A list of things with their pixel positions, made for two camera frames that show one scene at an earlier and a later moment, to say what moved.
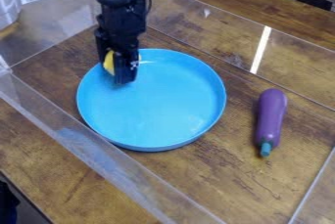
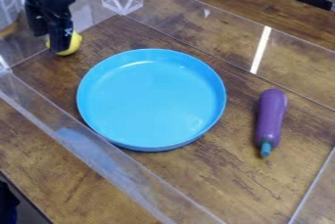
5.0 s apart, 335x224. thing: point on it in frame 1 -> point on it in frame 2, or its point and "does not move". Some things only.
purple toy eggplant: x=270 y=121 does not move
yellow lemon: x=109 y=64 -> x=74 y=44
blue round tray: x=167 y=110 does not move
